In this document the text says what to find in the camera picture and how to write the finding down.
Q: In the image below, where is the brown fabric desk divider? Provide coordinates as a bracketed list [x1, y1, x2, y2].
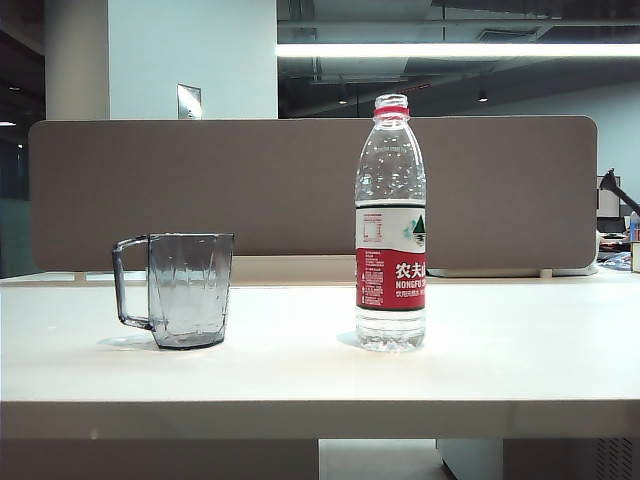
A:
[28, 115, 600, 274]

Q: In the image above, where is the white ceiling light strip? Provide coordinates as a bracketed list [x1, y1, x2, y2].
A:
[275, 42, 640, 59]

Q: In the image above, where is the grey transparent plastic mug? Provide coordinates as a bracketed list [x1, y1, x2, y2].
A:
[111, 231, 236, 350]

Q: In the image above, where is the clear water bottle red label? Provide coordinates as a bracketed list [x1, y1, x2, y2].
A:
[354, 92, 428, 353]

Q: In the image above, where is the silver metal wall plate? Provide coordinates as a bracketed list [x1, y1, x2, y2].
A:
[176, 83, 203, 120]

